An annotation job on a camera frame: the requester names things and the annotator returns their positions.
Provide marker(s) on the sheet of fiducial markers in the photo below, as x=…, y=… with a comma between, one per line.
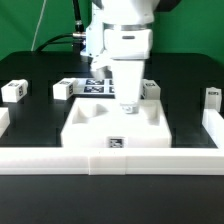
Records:
x=92, y=86

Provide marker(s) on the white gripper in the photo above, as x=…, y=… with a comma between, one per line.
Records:
x=128, y=49

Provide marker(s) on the white fence bar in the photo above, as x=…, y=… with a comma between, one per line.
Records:
x=46, y=161
x=213, y=122

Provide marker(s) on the white left fence piece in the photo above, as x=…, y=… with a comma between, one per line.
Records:
x=4, y=120

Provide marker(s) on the white front fence bar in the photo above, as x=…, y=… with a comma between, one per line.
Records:
x=46, y=161

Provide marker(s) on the white square tabletop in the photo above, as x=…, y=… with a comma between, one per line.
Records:
x=101, y=123

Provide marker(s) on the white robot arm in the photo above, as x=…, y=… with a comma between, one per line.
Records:
x=114, y=13

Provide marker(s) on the white right fence bar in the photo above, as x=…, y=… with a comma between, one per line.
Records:
x=213, y=122

